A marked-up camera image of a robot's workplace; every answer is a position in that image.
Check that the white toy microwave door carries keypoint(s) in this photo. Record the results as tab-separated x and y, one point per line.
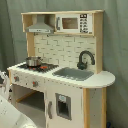
74	23

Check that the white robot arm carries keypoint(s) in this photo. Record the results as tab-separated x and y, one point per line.
10	117

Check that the wooden toy kitchen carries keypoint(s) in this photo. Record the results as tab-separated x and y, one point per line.
74	50

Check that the grey toy sink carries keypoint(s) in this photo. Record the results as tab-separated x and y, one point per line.
74	74

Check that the black toy stovetop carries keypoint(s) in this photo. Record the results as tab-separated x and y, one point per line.
43	68

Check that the silver toy pot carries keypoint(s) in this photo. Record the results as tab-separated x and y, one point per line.
33	61

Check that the right red stove knob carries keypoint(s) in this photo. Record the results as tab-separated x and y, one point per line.
35	84

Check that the red stove knob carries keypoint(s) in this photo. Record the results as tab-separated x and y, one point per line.
16	78
35	84

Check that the grey range hood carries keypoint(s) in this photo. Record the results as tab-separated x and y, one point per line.
41	26

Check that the left red stove knob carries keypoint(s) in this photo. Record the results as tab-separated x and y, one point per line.
16	78

